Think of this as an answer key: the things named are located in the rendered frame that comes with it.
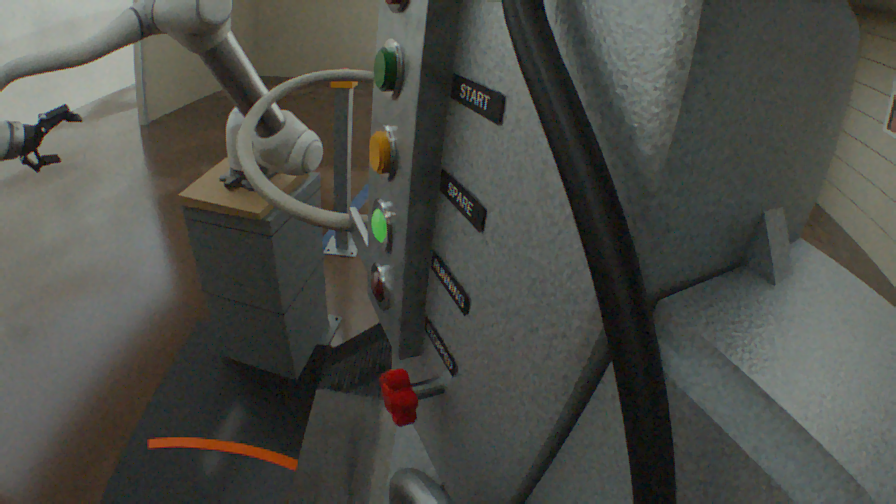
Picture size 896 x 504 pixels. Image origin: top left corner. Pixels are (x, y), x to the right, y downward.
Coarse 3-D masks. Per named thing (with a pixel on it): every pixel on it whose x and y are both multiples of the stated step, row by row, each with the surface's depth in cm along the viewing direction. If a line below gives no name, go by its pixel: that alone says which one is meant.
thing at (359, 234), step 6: (354, 210) 68; (354, 216) 67; (354, 222) 67; (360, 222) 66; (354, 228) 67; (360, 228) 64; (354, 234) 68; (360, 234) 64; (366, 234) 63; (354, 240) 68; (360, 240) 64; (366, 240) 62; (360, 246) 65; (366, 246) 61; (360, 252) 66; (366, 252) 62; (366, 258) 62; (366, 264) 63; (366, 270) 64
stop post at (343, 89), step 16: (336, 96) 204; (352, 96) 210; (336, 112) 208; (336, 128) 213; (336, 144) 218; (336, 160) 224; (336, 176) 229; (336, 192) 234; (336, 208) 240; (336, 240) 252; (352, 240) 265; (352, 256) 251
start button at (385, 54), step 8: (384, 48) 21; (376, 56) 22; (384, 56) 21; (392, 56) 21; (376, 64) 22; (384, 64) 21; (392, 64) 21; (376, 72) 22; (384, 72) 21; (392, 72) 21; (376, 80) 22; (384, 80) 21; (392, 80) 21; (384, 88) 22
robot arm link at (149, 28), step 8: (144, 0) 67; (152, 0) 66; (136, 8) 65; (144, 8) 67; (152, 8) 66; (144, 16) 67; (152, 16) 67; (144, 24) 68; (152, 24) 69; (144, 32) 70; (152, 32) 72; (160, 32) 73
